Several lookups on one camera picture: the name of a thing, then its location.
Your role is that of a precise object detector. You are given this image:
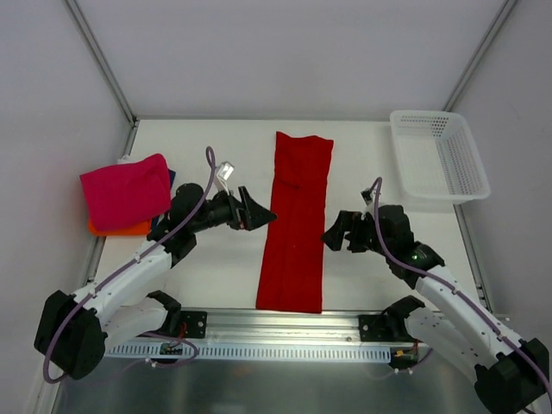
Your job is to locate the aluminium mounting rail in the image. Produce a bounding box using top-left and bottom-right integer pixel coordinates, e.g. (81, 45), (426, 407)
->
(192, 309), (371, 347)

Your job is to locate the aluminium frame post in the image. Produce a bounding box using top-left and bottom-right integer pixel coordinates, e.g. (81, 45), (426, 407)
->
(442, 0), (520, 112)
(62, 0), (137, 126)

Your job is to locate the left aluminium frame post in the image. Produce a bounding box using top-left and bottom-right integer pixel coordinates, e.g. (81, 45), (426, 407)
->
(62, 0), (137, 126)

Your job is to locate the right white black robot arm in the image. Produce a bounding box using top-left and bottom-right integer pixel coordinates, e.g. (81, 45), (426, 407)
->
(321, 205), (551, 413)

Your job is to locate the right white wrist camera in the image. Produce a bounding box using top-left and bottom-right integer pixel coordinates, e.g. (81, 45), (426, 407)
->
(361, 188), (374, 216)

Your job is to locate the white slotted cable duct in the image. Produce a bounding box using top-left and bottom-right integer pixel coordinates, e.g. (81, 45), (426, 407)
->
(105, 340), (392, 364)

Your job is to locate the folded navy blue t shirt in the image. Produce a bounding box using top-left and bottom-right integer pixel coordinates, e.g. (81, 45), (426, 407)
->
(151, 169), (176, 229)

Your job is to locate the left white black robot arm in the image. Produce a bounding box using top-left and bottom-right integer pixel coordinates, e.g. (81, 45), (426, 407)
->
(34, 184), (277, 384)

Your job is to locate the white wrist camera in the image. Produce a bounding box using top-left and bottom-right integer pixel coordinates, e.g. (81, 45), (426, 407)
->
(214, 160), (235, 195)
(361, 188), (374, 216)

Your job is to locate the folded white t shirt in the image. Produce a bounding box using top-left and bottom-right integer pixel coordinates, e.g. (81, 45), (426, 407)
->
(117, 155), (133, 165)

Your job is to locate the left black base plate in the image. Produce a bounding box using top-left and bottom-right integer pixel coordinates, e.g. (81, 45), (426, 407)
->
(172, 310), (208, 339)

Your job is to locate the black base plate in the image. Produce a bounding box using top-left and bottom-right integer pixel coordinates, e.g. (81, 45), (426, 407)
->
(172, 310), (208, 339)
(357, 313), (415, 342)

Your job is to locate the folded pink t shirt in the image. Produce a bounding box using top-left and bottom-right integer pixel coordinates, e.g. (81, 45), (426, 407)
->
(79, 154), (171, 230)

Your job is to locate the red t shirt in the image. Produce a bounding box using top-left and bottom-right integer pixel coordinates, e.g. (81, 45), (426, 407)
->
(255, 132), (334, 314)

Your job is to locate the white plastic basket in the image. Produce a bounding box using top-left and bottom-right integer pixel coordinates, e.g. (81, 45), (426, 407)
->
(390, 110), (491, 210)

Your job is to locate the right aluminium frame post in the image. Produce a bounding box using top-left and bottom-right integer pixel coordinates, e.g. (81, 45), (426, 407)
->
(442, 0), (520, 112)

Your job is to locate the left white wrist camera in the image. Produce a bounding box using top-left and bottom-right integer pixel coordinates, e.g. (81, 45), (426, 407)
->
(214, 160), (235, 195)

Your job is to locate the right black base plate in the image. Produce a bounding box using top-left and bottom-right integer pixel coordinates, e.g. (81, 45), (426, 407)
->
(357, 313), (415, 342)

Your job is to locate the folded orange t shirt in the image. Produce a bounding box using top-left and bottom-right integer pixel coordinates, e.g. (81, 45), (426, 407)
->
(88, 219), (152, 237)

